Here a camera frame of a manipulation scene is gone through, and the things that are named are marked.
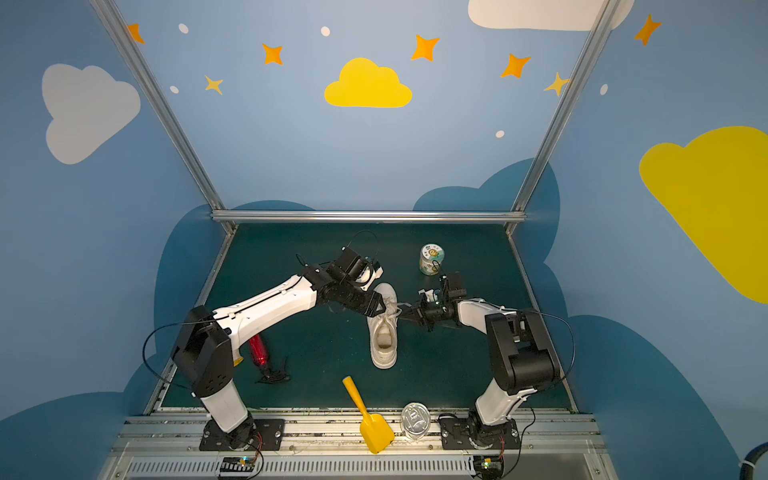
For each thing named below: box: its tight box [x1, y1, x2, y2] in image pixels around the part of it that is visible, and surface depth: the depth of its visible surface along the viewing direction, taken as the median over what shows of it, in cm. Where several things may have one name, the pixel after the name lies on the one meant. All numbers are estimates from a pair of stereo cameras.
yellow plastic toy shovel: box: [342, 376, 395, 454], surface depth 78 cm
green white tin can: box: [419, 243, 445, 275], surface depth 106 cm
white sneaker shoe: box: [367, 282, 413, 369], surface depth 86 cm
